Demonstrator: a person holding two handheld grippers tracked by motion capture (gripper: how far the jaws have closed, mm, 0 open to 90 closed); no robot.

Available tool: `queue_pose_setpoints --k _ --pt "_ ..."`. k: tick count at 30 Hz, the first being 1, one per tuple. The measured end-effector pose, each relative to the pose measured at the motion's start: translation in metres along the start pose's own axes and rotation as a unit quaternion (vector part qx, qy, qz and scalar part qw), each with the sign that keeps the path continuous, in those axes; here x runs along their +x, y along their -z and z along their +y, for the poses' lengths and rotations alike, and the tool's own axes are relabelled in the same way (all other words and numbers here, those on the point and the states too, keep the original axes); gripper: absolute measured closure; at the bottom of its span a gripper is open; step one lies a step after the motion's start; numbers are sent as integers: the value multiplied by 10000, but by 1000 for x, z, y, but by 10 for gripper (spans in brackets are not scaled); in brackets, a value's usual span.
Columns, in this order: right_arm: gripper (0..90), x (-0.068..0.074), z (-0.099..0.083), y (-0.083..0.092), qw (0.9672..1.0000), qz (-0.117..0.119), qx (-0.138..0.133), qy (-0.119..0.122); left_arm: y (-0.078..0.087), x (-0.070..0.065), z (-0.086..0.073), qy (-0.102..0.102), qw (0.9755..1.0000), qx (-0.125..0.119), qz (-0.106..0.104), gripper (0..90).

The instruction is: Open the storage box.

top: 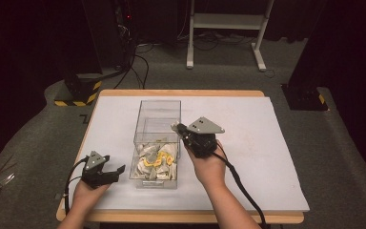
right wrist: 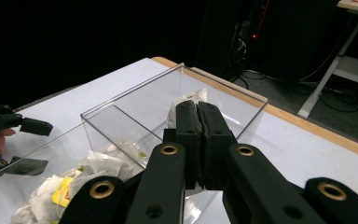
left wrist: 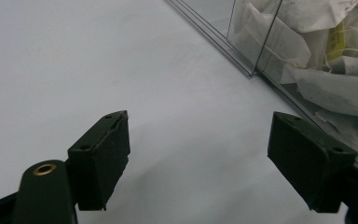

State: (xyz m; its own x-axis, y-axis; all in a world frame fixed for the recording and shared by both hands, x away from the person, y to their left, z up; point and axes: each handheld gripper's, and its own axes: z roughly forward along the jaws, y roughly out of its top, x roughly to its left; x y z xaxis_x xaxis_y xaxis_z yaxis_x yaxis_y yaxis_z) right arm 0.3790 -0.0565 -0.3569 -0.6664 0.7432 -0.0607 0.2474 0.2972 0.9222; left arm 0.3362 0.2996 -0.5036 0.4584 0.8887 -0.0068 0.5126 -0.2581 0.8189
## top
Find person's right hand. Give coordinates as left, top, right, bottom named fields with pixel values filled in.
left=185, top=139, right=228, bottom=193

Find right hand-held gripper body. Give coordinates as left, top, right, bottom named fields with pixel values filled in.
left=184, top=116, right=226, bottom=159

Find cables under white stand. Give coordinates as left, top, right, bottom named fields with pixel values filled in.
left=175, top=30, right=256, bottom=52

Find pile of tea bags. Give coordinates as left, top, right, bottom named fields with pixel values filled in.
left=134, top=142, right=177, bottom=183

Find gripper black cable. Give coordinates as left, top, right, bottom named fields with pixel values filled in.
left=63, top=156, right=90, bottom=218
left=212, top=151, right=269, bottom=229

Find person's left hand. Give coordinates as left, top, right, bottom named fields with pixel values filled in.
left=71, top=180, right=112, bottom=215

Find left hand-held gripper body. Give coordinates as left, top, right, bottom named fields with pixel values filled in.
left=81, top=151, right=111, bottom=189

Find wooden table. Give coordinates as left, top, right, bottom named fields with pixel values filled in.
left=55, top=89, right=305, bottom=224

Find white tea bag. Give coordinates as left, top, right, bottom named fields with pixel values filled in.
left=170, top=120, right=183, bottom=133

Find black floor cables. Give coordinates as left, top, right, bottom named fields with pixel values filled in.
left=112, top=42, right=155, bottom=91

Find white metal stand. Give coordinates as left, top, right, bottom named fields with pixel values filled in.
left=186, top=0, right=275, bottom=73

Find dark equipment rack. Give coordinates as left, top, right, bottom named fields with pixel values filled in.
left=113, top=0, right=138, bottom=70

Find clear plastic box shell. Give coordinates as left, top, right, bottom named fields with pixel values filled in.
left=132, top=99, right=182, bottom=160

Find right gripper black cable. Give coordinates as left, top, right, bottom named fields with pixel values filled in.
left=212, top=151, right=269, bottom=229

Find black stand base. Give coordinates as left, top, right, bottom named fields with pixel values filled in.
left=280, top=83, right=329, bottom=112

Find white table mat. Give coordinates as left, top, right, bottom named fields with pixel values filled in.
left=64, top=95, right=311, bottom=213

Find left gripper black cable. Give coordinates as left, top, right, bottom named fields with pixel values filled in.
left=63, top=156, right=90, bottom=218

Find black stand with striped base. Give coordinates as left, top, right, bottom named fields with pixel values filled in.
left=53, top=72, right=104, bottom=108

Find clear plastic drawer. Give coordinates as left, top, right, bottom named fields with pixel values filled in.
left=129, top=138, right=181, bottom=191

